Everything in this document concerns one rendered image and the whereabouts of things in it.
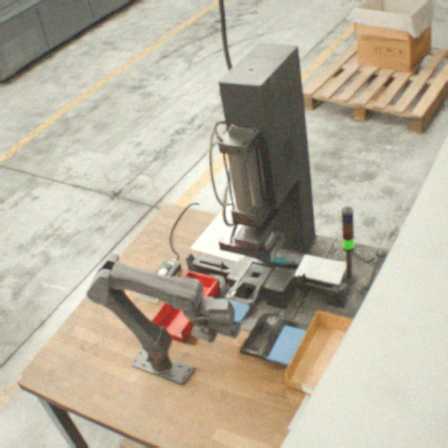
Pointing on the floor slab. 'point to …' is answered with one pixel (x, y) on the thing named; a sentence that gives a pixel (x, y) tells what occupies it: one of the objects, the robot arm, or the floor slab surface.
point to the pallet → (381, 88)
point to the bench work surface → (247, 407)
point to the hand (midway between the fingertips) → (216, 330)
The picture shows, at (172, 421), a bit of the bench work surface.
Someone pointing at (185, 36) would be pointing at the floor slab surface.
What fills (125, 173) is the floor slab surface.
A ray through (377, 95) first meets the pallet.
